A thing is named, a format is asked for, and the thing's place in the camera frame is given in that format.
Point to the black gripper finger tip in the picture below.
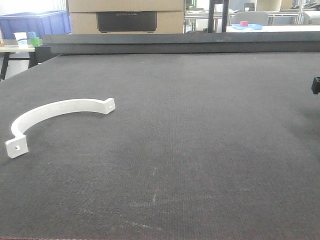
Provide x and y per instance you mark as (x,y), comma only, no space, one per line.
(315,87)

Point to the white curved PVC pipe clamp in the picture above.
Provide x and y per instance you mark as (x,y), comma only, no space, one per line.
(18,146)

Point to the light blue tray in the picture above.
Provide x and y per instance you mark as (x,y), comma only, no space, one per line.
(249,26)

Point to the pink cube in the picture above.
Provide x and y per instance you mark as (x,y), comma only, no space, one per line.
(243,23)

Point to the large cardboard box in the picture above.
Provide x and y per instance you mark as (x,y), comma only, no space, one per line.
(94,17)

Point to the blue plastic crate background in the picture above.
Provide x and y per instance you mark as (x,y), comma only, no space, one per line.
(53,22)

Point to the green plastic cup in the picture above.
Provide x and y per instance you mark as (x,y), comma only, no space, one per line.
(35,41)

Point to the light blue cup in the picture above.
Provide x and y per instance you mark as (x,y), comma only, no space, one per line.
(31,35)

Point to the white paper cup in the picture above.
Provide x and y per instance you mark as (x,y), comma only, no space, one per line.
(21,38)

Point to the white side table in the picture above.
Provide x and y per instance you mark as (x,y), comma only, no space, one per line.
(9,49)

